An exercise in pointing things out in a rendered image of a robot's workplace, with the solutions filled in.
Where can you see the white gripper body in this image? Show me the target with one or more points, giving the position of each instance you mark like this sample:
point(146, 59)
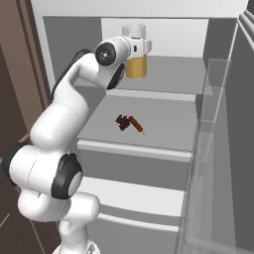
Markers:
point(145, 46)

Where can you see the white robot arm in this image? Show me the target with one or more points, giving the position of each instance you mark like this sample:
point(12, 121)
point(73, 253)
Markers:
point(59, 125)

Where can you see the yellow pitcher with white lid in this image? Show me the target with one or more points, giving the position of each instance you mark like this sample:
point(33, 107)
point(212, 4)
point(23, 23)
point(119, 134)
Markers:
point(136, 67)

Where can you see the grey fridge shelf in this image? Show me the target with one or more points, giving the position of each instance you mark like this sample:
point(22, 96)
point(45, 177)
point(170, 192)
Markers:
point(172, 74)
point(165, 122)
point(132, 195)

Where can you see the white open fridge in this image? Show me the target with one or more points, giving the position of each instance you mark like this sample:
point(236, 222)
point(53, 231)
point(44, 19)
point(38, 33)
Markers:
point(172, 33)

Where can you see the orange kebab skewer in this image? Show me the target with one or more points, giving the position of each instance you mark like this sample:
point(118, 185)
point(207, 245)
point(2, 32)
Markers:
point(136, 123)

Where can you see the dark red grape bunch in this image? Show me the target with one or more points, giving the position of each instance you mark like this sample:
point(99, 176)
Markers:
point(124, 123)

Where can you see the clear door bin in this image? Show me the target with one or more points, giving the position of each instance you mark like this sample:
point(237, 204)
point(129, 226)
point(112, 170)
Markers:
point(206, 158)

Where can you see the grey fridge door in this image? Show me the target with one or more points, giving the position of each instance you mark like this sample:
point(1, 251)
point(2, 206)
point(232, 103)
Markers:
point(243, 132)

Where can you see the brown tall cabinet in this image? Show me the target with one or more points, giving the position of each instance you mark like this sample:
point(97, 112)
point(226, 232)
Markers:
point(15, 82)

